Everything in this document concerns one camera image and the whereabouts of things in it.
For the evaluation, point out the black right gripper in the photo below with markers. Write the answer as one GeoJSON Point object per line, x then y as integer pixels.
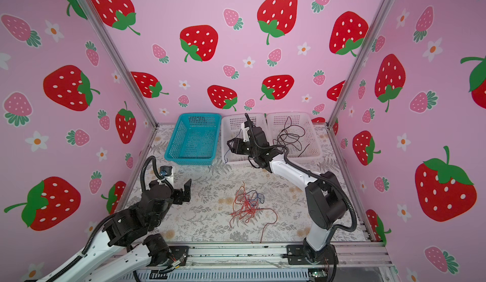
{"type": "Point", "coordinates": [238, 145]}

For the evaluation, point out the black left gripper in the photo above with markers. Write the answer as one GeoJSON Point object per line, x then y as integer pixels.
{"type": "Point", "coordinates": [188, 190]}

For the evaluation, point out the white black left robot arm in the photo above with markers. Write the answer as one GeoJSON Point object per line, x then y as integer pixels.
{"type": "Point", "coordinates": [124, 242]}

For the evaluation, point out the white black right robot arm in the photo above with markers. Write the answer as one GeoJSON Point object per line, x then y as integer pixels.
{"type": "Point", "coordinates": [329, 207]}

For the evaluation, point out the white middle plastic basket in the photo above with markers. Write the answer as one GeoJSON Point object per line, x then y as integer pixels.
{"type": "Point", "coordinates": [231, 128]}

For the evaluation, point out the white plastic basket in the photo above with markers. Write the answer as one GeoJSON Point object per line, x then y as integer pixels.
{"type": "Point", "coordinates": [296, 132]}
{"type": "Point", "coordinates": [231, 128]}

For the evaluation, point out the teal plastic basket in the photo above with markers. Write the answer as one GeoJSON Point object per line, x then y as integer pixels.
{"type": "Point", "coordinates": [194, 140]}

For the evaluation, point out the white right plastic basket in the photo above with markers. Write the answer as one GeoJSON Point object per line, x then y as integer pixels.
{"type": "Point", "coordinates": [296, 132]}

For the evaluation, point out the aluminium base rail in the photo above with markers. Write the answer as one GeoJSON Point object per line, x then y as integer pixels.
{"type": "Point", "coordinates": [279, 261]}

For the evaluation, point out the aluminium left corner post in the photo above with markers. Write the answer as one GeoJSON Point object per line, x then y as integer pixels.
{"type": "Point", "coordinates": [108, 43]}

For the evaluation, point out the aluminium corner post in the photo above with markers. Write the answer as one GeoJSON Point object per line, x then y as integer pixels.
{"type": "Point", "coordinates": [380, 16]}
{"type": "Point", "coordinates": [108, 43]}

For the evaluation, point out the aluminium right corner post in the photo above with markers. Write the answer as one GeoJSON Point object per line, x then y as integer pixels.
{"type": "Point", "coordinates": [380, 16]}

